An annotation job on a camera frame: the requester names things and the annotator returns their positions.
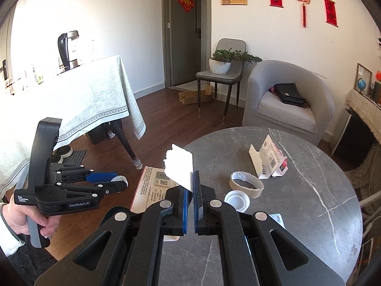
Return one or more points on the white tape roll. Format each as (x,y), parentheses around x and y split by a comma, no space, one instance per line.
(122,180)

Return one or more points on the grey striped floor mat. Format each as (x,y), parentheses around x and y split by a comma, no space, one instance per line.
(74,158)

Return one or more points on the black and silver appliance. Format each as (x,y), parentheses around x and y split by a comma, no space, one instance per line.
(64,50)

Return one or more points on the black and white shoe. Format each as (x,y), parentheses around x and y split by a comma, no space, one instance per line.
(62,151)
(58,159)

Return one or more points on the grey armchair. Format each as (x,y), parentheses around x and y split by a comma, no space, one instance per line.
(268,113)

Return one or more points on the brown wooden box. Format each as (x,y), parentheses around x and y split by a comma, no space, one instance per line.
(377,93)

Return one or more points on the small red flags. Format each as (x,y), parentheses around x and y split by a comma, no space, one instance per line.
(378,76)

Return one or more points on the desk with lace cloth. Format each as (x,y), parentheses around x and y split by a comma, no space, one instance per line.
(366,110)

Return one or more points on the black handbag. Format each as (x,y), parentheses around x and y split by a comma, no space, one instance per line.
(288,93)

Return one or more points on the white cardboard piece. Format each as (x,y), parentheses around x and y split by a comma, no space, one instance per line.
(255,161)

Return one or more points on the table with pale tablecloth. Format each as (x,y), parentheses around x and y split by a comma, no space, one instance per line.
(74,104)

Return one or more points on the grey door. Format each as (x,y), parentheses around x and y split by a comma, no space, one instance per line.
(184,41)

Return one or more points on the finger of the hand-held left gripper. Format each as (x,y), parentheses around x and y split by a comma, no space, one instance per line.
(101,177)
(117,188)

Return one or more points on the brown tape roll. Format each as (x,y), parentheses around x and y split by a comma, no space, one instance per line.
(256,193)

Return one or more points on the person's left hand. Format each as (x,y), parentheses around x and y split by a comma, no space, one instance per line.
(18,217)

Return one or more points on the dark box under table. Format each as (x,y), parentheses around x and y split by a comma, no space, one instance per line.
(96,135)

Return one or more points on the white paper piece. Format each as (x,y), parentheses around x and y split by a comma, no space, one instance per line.
(178,166)

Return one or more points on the round grey marble table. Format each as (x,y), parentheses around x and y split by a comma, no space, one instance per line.
(297,202)

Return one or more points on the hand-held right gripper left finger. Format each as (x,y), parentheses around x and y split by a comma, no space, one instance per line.
(186,211)

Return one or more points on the potted plant in white pot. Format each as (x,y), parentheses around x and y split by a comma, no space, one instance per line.
(219,65)

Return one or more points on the red door decoration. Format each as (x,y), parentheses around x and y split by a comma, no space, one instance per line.
(186,2)

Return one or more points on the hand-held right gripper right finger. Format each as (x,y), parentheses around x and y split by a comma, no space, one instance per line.
(196,211)

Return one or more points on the person's dark grey clothing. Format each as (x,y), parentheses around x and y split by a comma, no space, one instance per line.
(26,271)

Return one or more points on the brown cardboard box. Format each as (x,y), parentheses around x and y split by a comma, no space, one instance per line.
(190,96)

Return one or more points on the wooden picture frame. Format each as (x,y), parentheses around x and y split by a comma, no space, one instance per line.
(355,77)

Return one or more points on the white box with label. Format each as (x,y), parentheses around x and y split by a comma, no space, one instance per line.
(278,219)

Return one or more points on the white jar lid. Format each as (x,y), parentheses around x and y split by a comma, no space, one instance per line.
(236,201)

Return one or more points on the black table leg with sock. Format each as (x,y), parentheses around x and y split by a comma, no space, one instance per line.
(126,146)

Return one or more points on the printed white carton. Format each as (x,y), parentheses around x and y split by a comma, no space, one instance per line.
(269,155)

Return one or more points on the grey dining chair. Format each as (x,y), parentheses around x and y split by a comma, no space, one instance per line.
(220,76)

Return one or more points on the printed paper leaflet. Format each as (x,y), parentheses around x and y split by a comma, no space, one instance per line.
(148,190)

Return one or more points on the small blue globe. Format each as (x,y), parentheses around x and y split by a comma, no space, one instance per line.
(362,84)

